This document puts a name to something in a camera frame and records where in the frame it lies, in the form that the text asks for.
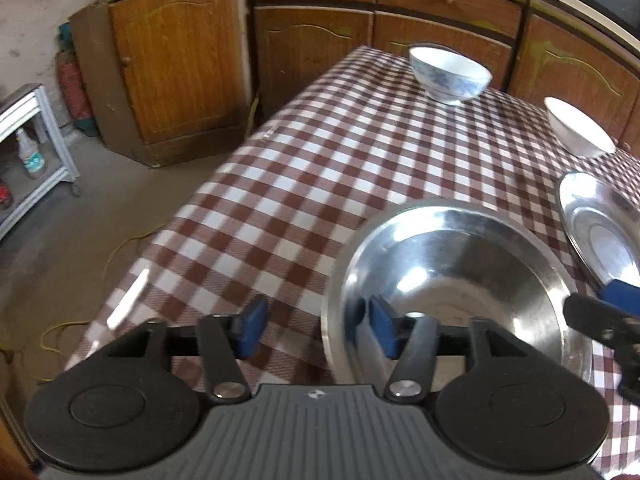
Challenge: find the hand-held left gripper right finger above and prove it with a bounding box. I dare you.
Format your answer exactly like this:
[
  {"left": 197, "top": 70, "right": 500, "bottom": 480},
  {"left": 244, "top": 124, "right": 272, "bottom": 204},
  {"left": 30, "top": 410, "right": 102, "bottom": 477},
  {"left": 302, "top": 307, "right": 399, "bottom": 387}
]
[{"left": 369, "top": 295, "right": 518, "bottom": 404}]

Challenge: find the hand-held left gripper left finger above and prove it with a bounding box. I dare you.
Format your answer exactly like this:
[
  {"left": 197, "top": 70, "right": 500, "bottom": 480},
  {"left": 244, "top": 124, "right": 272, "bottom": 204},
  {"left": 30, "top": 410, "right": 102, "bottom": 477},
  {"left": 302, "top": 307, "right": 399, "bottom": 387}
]
[{"left": 105, "top": 295, "right": 269, "bottom": 404}]

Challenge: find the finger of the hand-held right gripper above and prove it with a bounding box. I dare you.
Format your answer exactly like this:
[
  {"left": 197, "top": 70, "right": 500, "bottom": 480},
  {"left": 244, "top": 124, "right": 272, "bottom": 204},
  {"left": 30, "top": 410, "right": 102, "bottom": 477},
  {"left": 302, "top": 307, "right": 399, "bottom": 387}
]
[
  {"left": 564, "top": 292, "right": 640, "bottom": 356},
  {"left": 602, "top": 280, "right": 640, "bottom": 317}
]

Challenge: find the medium steel plate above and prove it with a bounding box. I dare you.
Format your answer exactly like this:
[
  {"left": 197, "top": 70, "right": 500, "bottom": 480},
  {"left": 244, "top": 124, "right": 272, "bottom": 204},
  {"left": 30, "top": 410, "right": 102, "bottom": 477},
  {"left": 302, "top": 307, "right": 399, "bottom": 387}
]
[{"left": 554, "top": 170, "right": 640, "bottom": 303}]

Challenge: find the steel bowl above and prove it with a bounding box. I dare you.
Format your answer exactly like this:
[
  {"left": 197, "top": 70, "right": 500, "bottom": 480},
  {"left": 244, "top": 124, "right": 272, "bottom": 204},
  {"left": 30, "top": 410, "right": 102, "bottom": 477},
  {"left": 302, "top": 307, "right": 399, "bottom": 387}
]
[{"left": 320, "top": 200, "right": 594, "bottom": 396}]

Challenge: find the white bowl green print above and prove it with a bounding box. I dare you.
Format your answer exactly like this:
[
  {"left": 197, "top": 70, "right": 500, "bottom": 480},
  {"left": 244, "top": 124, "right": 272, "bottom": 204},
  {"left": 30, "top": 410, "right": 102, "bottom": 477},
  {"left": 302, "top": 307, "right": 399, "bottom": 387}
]
[{"left": 542, "top": 96, "right": 617, "bottom": 159}]

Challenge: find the brown white checked tablecloth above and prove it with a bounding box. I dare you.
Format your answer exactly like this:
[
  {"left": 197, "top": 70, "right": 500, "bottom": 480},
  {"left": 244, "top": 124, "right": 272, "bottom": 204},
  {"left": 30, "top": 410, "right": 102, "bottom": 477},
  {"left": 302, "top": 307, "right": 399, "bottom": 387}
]
[{"left": 65, "top": 45, "right": 640, "bottom": 476}]

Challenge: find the double door wooden cabinet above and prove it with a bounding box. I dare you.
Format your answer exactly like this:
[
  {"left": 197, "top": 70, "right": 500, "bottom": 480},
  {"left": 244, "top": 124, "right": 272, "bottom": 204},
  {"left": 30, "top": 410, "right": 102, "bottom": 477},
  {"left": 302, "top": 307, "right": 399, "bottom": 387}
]
[{"left": 507, "top": 0, "right": 640, "bottom": 153}]

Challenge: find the blue patterned white bowl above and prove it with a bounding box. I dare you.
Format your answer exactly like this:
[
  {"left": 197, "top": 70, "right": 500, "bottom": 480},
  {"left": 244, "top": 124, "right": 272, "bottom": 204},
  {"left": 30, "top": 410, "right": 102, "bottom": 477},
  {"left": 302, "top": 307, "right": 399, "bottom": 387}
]
[{"left": 408, "top": 46, "right": 494, "bottom": 106}]

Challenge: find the single door wooden cabinet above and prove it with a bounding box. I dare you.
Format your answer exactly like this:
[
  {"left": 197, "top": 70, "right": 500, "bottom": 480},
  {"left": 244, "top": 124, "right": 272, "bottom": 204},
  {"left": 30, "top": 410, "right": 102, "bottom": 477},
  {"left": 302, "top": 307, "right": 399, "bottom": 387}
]
[{"left": 67, "top": 0, "right": 253, "bottom": 168}]

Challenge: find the white metal rack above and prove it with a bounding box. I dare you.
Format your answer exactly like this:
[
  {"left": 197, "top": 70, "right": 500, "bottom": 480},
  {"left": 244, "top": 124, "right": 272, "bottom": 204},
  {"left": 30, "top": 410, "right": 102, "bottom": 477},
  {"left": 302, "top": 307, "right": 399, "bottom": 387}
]
[{"left": 0, "top": 82, "right": 81, "bottom": 241}]

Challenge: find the wooden cabinet with drawers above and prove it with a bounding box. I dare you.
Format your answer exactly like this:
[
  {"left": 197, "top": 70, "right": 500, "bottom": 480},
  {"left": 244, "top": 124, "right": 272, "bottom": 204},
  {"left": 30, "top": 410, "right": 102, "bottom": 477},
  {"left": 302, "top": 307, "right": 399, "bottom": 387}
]
[{"left": 247, "top": 0, "right": 531, "bottom": 126}]

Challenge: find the clear plastic bottle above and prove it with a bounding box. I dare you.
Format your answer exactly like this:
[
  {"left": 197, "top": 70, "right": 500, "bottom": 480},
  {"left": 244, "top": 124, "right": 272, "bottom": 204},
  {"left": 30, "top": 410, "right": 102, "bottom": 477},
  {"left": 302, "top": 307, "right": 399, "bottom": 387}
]
[{"left": 15, "top": 127, "right": 47, "bottom": 180}]

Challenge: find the red gas cylinder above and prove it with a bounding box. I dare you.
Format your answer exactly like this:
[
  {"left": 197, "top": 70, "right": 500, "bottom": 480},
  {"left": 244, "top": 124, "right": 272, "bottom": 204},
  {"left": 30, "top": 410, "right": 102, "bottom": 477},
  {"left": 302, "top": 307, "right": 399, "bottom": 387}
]
[{"left": 55, "top": 50, "right": 101, "bottom": 136}]

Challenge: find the wide wooden drawer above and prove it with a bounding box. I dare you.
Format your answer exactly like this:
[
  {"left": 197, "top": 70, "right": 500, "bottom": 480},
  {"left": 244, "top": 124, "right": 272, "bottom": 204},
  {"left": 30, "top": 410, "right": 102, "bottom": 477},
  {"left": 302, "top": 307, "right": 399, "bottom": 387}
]
[{"left": 377, "top": 0, "right": 525, "bottom": 38}]

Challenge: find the yellow floor cable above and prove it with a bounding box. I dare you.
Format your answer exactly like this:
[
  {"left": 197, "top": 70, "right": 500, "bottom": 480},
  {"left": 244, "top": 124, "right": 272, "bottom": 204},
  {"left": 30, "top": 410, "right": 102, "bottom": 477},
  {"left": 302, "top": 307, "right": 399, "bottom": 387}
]
[{"left": 0, "top": 220, "right": 171, "bottom": 366}]

